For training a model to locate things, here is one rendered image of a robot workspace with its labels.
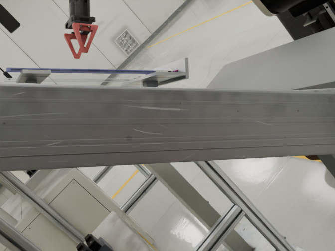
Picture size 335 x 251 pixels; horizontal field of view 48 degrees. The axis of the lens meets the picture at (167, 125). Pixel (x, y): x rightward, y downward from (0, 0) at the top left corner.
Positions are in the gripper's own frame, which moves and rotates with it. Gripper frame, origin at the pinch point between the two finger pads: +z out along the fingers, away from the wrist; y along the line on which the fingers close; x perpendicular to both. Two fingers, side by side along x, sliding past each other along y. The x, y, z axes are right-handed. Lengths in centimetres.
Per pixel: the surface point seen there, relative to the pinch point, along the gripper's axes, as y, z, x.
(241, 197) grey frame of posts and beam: 11, 44, 46
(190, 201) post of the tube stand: -9, 48, 39
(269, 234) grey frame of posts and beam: 11, 57, 57
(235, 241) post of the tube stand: -9, 65, 58
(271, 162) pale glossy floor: -33, 40, 98
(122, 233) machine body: 24, 46, 3
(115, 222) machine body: 16.5, 45.2, 4.0
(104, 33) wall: -705, -185, 219
